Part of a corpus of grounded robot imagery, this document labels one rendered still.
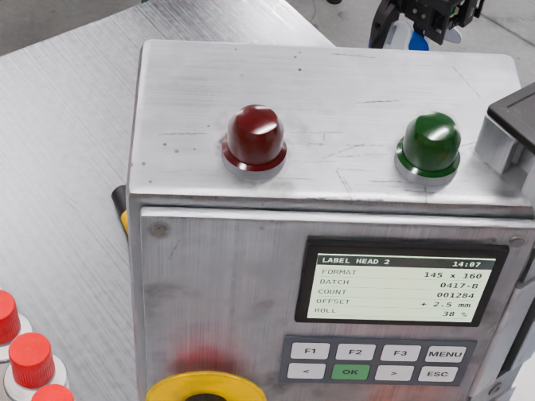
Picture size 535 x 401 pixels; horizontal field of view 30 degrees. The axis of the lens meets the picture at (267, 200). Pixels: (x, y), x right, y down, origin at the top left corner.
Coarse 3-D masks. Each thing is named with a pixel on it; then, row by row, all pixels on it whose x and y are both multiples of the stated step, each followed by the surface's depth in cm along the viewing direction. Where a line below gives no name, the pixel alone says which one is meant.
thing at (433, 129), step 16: (432, 112) 39; (416, 128) 39; (432, 128) 39; (448, 128) 39; (400, 144) 40; (416, 144) 39; (432, 144) 38; (448, 144) 39; (400, 160) 40; (416, 160) 39; (432, 160) 39; (448, 160) 39; (416, 176) 39; (432, 176) 39; (448, 176) 40
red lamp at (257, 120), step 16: (240, 112) 39; (256, 112) 38; (272, 112) 39; (240, 128) 38; (256, 128) 38; (272, 128) 38; (224, 144) 40; (240, 144) 38; (256, 144) 38; (272, 144) 38; (224, 160) 39; (240, 160) 39; (256, 160) 39; (272, 160) 39; (240, 176) 39; (256, 176) 39; (272, 176) 39
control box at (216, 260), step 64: (192, 64) 43; (256, 64) 44; (320, 64) 44; (384, 64) 44; (448, 64) 44; (512, 64) 45; (192, 128) 41; (320, 128) 41; (384, 128) 42; (128, 192) 39; (192, 192) 39; (256, 192) 39; (320, 192) 39; (384, 192) 39; (448, 192) 40; (512, 192) 40; (192, 256) 40; (256, 256) 40; (512, 256) 41; (192, 320) 44; (256, 320) 44; (192, 384) 48; (256, 384) 48; (320, 384) 48; (384, 384) 48
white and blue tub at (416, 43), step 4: (412, 32) 116; (412, 36) 116; (416, 36) 116; (420, 36) 116; (412, 40) 115; (416, 40) 115; (420, 40) 115; (424, 40) 115; (368, 44) 115; (412, 44) 115; (416, 44) 115; (420, 44) 115; (424, 44) 115; (368, 48) 115; (408, 48) 114; (412, 48) 114; (416, 48) 114; (420, 48) 114; (424, 48) 114; (428, 48) 115
